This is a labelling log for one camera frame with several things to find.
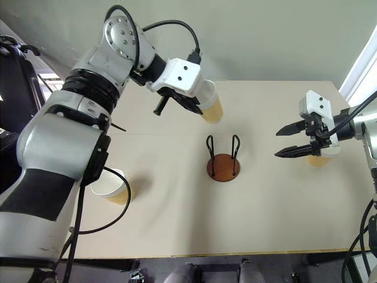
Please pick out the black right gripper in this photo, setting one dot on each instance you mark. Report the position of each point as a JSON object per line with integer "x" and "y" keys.
{"x": 318, "y": 135}

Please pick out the tan paper cup white rim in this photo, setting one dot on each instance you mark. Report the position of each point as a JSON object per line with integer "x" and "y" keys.
{"x": 212, "y": 110}
{"x": 110, "y": 184}
{"x": 317, "y": 161}

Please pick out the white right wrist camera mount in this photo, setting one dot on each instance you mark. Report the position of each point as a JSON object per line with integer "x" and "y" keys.
{"x": 316, "y": 103}

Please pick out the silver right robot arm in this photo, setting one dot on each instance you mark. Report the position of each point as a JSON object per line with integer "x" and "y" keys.
{"x": 368, "y": 132}

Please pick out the black suitcase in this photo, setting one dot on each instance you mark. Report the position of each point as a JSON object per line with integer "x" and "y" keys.
{"x": 20, "y": 85}

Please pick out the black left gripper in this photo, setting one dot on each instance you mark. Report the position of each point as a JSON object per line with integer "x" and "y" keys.
{"x": 171, "y": 93}

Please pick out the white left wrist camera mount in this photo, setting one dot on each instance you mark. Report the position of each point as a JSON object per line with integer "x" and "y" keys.
{"x": 182, "y": 73}

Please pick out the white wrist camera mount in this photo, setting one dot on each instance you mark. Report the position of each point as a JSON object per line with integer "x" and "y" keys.
{"x": 182, "y": 73}
{"x": 316, "y": 103}

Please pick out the white window frame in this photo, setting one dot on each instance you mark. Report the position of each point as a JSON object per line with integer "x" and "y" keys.
{"x": 357, "y": 73}

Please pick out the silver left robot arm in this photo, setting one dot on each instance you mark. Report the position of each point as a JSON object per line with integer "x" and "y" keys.
{"x": 59, "y": 141}

